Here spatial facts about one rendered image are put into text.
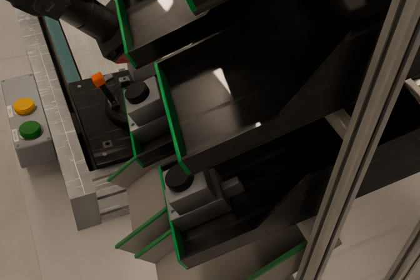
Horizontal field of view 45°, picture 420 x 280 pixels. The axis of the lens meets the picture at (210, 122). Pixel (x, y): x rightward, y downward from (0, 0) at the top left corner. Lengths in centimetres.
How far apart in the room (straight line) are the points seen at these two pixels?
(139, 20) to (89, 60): 67
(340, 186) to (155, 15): 27
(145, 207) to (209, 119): 39
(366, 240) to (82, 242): 53
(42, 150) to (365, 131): 74
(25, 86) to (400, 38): 90
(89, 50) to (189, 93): 81
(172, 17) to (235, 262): 33
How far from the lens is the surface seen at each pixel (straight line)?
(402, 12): 35
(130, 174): 85
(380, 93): 38
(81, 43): 131
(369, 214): 107
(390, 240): 105
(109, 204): 96
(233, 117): 45
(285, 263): 61
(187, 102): 48
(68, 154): 99
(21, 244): 101
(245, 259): 68
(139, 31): 57
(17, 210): 105
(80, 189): 93
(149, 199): 82
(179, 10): 57
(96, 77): 96
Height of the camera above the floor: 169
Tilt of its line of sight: 45 degrees down
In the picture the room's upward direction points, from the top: 4 degrees clockwise
